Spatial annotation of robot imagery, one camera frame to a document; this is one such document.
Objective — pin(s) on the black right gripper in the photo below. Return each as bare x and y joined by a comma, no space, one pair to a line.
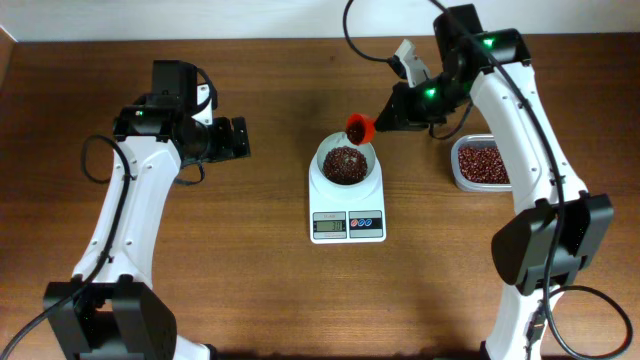
398,107

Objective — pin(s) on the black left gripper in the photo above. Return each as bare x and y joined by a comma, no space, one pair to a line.
239,138

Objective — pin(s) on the red plastic scoop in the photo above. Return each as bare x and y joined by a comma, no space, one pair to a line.
360,129

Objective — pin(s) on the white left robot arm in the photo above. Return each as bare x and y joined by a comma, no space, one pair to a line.
108,309

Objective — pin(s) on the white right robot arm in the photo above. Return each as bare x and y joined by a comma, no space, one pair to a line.
558,224

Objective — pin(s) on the red beans in bowl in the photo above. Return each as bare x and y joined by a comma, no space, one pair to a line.
345,166

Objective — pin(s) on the white round bowl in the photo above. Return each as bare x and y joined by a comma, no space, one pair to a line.
339,139

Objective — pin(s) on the white digital kitchen scale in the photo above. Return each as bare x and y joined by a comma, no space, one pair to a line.
344,214

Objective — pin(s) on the red adzuki beans in container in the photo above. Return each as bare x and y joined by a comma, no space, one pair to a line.
482,165

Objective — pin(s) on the clear plastic bean container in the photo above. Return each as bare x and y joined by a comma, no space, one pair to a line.
480,140

